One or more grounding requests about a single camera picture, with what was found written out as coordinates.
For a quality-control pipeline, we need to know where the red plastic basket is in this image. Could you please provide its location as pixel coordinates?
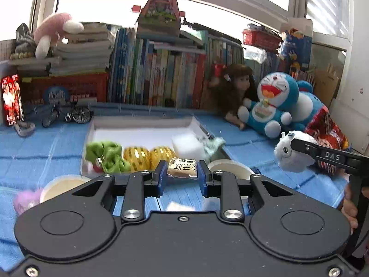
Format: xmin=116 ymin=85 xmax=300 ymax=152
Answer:
xmin=18 ymin=73 xmax=110 ymax=105

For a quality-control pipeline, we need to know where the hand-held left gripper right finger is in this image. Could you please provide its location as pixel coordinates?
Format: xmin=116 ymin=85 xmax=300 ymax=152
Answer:
xmin=198 ymin=160 xmax=282 ymax=223

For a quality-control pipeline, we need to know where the paper cup with blue drawing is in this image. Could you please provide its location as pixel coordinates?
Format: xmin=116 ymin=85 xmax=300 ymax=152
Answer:
xmin=207 ymin=159 xmax=256 ymax=180

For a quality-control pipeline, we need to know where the brown cardboard piece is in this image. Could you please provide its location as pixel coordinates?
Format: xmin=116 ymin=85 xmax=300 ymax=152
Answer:
xmin=312 ymin=63 xmax=341 ymax=108

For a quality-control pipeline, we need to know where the white foam block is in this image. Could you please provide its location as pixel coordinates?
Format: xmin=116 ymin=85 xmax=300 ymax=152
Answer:
xmin=172 ymin=133 xmax=207 ymax=160

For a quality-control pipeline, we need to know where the row of upright books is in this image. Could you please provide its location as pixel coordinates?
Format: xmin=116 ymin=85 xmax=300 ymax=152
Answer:
xmin=108 ymin=27 xmax=246 ymax=109

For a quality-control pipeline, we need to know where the stack of flat books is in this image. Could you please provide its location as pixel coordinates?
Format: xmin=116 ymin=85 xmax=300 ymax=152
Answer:
xmin=50 ymin=21 xmax=116 ymax=77

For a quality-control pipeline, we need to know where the small red basket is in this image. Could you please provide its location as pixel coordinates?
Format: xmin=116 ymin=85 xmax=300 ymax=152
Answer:
xmin=242 ymin=28 xmax=283 ymax=54

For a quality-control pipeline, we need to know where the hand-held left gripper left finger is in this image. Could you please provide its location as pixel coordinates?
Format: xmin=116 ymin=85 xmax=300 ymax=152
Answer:
xmin=83 ymin=160 xmax=168 ymax=223

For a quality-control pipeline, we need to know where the grey plush toy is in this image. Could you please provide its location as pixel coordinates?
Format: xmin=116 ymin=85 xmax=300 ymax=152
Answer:
xmin=14 ymin=23 xmax=37 ymax=54

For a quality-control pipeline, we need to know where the clear plastic bag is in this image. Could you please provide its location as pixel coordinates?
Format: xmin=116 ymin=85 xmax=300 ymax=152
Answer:
xmin=244 ymin=46 xmax=268 ymax=64

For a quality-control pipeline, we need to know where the blue cat plush toy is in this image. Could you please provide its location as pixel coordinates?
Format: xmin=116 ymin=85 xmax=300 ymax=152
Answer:
xmin=238 ymin=72 xmax=324 ymax=139

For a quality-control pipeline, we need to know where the blue cartoon bag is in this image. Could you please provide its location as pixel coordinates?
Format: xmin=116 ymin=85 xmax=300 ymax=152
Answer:
xmin=281 ymin=17 xmax=314 ymax=73

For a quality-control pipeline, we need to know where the brown haired doll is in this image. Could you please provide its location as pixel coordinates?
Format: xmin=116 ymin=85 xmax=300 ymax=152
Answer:
xmin=209 ymin=63 xmax=260 ymax=131

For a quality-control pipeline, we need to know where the pink plush bunny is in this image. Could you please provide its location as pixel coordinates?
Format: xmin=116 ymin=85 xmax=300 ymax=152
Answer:
xmin=33 ymin=13 xmax=85 ymax=58

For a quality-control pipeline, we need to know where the paper cup with rabbit drawing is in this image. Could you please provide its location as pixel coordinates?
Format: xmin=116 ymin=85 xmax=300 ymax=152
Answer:
xmin=40 ymin=174 xmax=93 ymax=204

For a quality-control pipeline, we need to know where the gold sequin plush toy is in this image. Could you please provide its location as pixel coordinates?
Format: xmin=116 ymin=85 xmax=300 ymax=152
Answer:
xmin=123 ymin=147 xmax=177 ymax=171

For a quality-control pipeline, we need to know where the black toy bicycle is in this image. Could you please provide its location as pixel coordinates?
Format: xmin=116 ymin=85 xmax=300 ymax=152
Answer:
xmin=42 ymin=102 xmax=93 ymax=128

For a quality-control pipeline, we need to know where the smartphone with lit screen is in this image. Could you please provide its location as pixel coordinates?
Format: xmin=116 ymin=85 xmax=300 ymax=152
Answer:
xmin=1 ymin=74 xmax=25 ymax=127

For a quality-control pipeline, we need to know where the house shaped book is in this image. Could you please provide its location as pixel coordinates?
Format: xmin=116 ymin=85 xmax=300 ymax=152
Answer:
xmin=136 ymin=0 xmax=182 ymax=38

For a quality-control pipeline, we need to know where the small cream printed block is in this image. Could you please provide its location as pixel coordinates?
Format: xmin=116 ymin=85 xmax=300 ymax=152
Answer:
xmin=167 ymin=157 xmax=198 ymax=180

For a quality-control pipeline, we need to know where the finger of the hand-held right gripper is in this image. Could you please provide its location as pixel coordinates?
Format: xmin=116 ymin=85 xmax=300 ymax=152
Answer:
xmin=290 ymin=138 xmax=369 ymax=177

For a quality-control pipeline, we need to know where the blue checkered tablecloth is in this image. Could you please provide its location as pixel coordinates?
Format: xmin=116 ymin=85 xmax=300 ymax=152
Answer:
xmin=0 ymin=102 xmax=356 ymax=269

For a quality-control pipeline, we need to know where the white fluffy pompom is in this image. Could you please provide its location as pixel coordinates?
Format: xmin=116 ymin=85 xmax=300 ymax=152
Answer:
xmin=274 ymin=130 xmax=318 ymax=174

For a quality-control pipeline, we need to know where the white cardboard box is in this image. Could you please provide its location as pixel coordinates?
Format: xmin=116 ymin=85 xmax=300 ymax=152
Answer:
xmin=81 ymin=115 xmax=232 ymax=178

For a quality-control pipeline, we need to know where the mint green lace scrunchie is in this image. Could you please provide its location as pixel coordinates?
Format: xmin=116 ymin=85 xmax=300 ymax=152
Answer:
xmin=203 ymin=137 xmax=227 ymax=159

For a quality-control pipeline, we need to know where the red patterned bag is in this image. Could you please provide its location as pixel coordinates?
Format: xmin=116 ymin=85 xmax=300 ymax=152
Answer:
xmin=305 ymin=105 xmax=350 ymax=175

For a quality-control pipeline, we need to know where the person's right hand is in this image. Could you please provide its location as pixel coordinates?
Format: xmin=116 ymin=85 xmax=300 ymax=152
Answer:
xmin=342 ymin=183 xmax=359 ymax=236

